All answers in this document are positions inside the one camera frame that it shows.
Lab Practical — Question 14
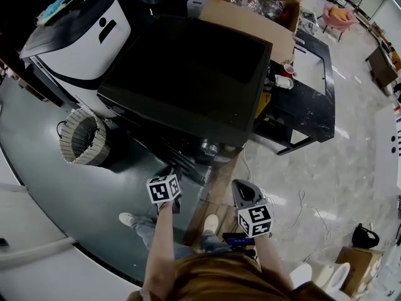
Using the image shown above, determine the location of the white cable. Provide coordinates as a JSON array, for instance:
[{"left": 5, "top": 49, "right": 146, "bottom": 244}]
[{"left": 242, "top": 154, "right": 357, "bottom": 263}]

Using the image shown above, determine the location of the person's white right shoe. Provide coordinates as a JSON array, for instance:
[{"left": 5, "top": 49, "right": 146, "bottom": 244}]
[{"left": 203, "top": 214, "right": 219, "bottom": 235}]

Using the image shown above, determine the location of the person's right forearm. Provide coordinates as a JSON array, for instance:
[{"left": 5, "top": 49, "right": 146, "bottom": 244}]
[{"left": 253, "top": 233, "right": 296, "bottom": 292}]

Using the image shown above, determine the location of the black marble table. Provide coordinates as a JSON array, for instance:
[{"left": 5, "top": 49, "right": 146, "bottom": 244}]
[{"left": 253, "top": 29, "right": 336, "bottom": 156}]

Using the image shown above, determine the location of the white curved counter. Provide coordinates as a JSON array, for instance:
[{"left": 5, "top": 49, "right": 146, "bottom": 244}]
[{"left": 0, "top": 149, "right": 143, "bottom": 301}]

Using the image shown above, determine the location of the person's brown shirt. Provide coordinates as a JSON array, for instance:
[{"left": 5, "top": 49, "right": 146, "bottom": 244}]
[{"left": 127, "top": 251, "right": 338, "bottom": 301}]

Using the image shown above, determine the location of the blue cloth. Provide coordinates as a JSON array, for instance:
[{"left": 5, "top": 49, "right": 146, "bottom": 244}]
[{"left": 39, "top": 0, "right": 70, "bottom": 23}]

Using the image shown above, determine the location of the woven laundry basket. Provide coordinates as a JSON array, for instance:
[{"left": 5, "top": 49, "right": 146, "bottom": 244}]
[{"left": 57, "top": 107, "right": 113, "bottom": 166}]

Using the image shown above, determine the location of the small cardboard box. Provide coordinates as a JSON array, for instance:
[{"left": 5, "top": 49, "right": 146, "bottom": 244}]
[{"left": 335, "top": 245, "right": 385, "bottom": 298}]

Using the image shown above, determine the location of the brown wooden desk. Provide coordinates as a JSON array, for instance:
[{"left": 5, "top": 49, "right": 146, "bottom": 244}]
[{"left": 364, "top": 45, "right": 400, "bottom": 89}]

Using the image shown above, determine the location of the large open cardboard box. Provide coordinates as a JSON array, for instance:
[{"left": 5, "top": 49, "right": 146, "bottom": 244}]
[{"left": 199, "top": 0, "right": 310, "bottom": 66}]

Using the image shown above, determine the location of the person's left forearm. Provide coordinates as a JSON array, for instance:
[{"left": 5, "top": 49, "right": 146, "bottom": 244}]
[{"left": 141, "top": 201, "right": 176, "bottom": 296}]

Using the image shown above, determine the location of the person's leg in jeans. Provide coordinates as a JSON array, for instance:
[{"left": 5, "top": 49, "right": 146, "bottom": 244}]
[
  {"left": 130, "top": 214, "right": 176, "bottom": 256},
  {"left": 199, "top": 229, "right": 232, "bottom": 254}
]

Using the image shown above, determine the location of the white carton box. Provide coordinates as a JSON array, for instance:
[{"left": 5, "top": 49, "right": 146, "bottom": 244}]
[{"left": 187, "top": 0, "right": 217, "bottom": 18}]

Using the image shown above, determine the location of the person's right leg in jeans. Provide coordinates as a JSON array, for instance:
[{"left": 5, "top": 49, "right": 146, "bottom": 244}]
[{"left": 199, "top": 229, "right": 232, "bottom": 254}]

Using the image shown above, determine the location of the small white container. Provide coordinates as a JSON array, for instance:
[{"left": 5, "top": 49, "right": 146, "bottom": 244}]
[{"left": 274, "top": 74, "right": 294, "bottom": 90}]

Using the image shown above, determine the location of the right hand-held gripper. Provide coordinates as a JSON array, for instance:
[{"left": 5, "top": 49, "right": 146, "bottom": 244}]
[{"left": 231, "top": 178, "right": 273, "bottom": 239}]

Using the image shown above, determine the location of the person's white left shoe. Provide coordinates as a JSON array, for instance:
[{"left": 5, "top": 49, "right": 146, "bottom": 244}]
[{"left": 118, "top": 212, "right": 136, "bottom": 227}]

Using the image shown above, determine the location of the person's white shoe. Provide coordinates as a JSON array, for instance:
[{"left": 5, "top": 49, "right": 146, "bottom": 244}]
[
  {"left": 118, "top": 212, "right": 136, "bottom": 227},
  {"left": 203, "top": 214, "right": 219, "bottom": 235}
]

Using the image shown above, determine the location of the white and black appliance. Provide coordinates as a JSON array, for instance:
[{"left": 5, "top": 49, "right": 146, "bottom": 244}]
[{"left": 19, "top": 0, "right": 132, "bottom": 119}]

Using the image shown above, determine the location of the black waist device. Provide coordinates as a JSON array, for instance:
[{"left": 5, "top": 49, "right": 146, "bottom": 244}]
[{"left": 222, "top": 232, "right": 257, "bottom": 254}]

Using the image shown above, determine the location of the yellow packet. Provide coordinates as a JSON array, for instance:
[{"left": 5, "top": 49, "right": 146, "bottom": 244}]
[{"left": 255, "top": 88, "right": 272, "bottom": 119}]

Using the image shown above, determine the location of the wooden floor platform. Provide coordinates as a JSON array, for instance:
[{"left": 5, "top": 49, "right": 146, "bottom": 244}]
[{"left": 183, "top": 154, "right": 251, "bottom": 252}]

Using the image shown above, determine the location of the black washing machine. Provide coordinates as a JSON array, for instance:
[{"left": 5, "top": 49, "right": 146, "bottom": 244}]
[{"left": 96, "top": 13, "right": 274, "bottom": 184}]

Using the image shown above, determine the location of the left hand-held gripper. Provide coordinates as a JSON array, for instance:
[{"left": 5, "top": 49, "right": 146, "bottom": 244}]
[{"left": 145, "top": 174, "right": 183, "bottom": 214}]

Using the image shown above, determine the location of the person's left leg in jeans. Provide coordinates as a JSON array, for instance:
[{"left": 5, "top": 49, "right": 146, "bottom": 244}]
[{"left": 130, "top": 214, "right": 176, "bottom": 256}]

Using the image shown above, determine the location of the black bag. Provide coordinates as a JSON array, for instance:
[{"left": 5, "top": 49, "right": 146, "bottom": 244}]
[{"left": 352, "top": 223, "right": 380, "bottom": 250}]

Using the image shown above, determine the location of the pink chair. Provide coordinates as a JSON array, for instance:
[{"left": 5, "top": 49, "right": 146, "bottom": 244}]
[{"left": 321, "top": 4, "right": 360, "bottom": 42}]

